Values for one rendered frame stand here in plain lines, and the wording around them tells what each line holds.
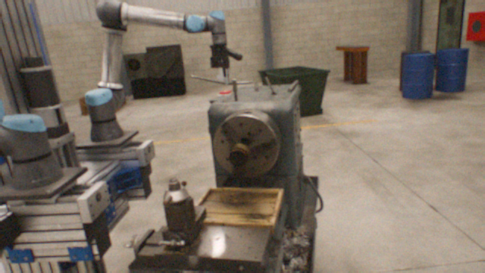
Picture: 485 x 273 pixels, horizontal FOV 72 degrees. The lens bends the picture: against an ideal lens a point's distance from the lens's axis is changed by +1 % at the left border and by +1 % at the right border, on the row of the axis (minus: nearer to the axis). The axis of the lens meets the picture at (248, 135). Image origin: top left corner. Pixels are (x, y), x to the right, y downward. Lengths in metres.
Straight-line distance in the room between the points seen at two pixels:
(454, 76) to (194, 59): 7.41
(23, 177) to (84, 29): 11.03
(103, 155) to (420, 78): 6.74
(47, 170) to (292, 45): 10.73
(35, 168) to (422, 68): 7.12
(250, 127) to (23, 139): 0.86
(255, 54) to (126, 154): 10.00
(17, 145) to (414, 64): 7.12
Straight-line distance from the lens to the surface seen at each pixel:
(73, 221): 1.30
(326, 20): 11.91
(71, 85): 12.57
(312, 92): 6.23
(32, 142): 1.28
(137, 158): 1.69
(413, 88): 7.71
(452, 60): 8.37
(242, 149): 1.44
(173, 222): 1.09
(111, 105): 1.70
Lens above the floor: 1.58
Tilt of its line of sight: 17 degrees down
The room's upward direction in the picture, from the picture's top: 5 degrees counter-clockwise
